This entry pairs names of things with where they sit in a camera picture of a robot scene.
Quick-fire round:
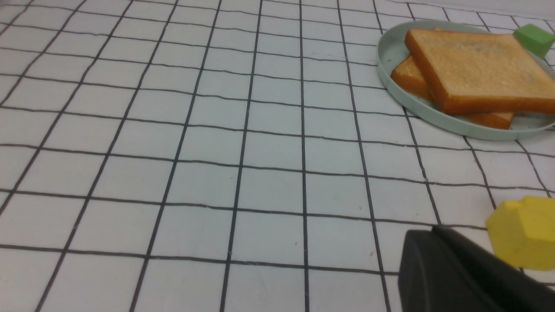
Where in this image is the green cube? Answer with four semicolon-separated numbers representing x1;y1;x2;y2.
512;24;555;59

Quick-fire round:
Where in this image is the toast slice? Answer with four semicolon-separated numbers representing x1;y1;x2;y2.
390;55;515;130
405;29;555;115

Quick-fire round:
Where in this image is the bottom toast slice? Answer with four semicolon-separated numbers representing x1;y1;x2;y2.
390;55;515;130

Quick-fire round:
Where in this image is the yellow block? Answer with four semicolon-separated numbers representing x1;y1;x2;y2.
486;196;555;271

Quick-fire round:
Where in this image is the checkered white tablecloth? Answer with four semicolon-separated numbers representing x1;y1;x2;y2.
0;0;554;312

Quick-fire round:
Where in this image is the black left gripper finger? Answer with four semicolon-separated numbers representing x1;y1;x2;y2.
397;226;555;312

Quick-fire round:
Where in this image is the pale green plate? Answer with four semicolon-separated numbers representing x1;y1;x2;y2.
377;20;554;141

